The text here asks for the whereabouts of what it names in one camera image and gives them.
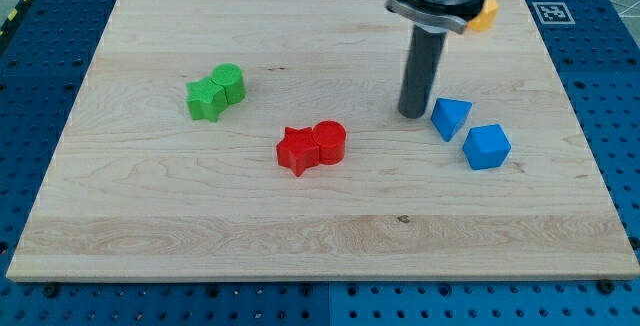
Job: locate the red star block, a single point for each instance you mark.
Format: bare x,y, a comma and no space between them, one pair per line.
298,150

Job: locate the wooden board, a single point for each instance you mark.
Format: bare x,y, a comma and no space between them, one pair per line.
138,191

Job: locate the blue cube block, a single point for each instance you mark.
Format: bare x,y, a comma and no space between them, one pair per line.
486,147

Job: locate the blue triangle block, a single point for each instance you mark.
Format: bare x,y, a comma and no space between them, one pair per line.
449,115

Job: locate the yellow block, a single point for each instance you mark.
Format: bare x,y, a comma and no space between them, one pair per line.
485,19

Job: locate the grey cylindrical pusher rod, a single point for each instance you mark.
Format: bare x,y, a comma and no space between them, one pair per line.
420,69

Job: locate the white fiducial marker tag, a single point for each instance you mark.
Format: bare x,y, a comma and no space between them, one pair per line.
553,13

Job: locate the green cylinder block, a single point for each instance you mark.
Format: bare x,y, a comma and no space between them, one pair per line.
230,77

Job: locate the red cylinder block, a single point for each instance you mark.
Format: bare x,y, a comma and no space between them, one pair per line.
330,136

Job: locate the green star block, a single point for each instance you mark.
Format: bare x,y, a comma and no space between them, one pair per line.
205,99

